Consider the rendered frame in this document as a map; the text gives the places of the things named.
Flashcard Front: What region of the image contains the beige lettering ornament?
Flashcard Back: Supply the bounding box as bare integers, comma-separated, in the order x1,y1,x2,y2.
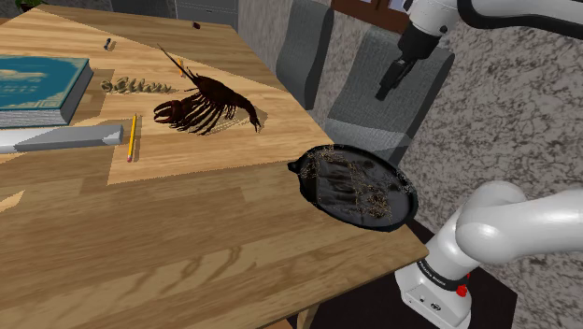
100,77,178,96

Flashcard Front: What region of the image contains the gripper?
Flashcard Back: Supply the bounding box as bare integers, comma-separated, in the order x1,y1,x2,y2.
375,21,442,102

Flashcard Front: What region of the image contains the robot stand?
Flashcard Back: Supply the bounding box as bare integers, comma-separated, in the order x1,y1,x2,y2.
286,218,519,329

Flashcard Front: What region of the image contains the grey cabinet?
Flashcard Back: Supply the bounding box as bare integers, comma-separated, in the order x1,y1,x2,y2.
175,0,240,31

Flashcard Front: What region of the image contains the green plant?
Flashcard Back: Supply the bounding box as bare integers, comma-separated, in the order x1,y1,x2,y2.
14,0,48,13

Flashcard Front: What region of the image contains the wooden table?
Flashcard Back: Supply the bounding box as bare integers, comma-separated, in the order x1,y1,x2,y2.
0,4,430,329

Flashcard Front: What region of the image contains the grey upholstered chair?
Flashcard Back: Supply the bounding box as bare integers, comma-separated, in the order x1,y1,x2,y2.
322,24,456,168
275,0,335,112

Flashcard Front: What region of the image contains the yellow pencil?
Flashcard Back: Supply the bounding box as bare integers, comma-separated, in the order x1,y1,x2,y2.
126,113,138,164

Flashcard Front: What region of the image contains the dark red lobster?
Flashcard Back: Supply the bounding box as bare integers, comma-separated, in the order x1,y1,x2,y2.
152,44,263,136

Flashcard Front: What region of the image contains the teal hardcover book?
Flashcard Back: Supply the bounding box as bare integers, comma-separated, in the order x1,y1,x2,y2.
0,55,95,130

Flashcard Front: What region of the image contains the grey flat bar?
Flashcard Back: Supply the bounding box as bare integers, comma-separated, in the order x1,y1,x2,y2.
0,123,125,155

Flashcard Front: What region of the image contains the black round pan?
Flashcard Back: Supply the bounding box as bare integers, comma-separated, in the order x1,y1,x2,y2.
286,143,419,233

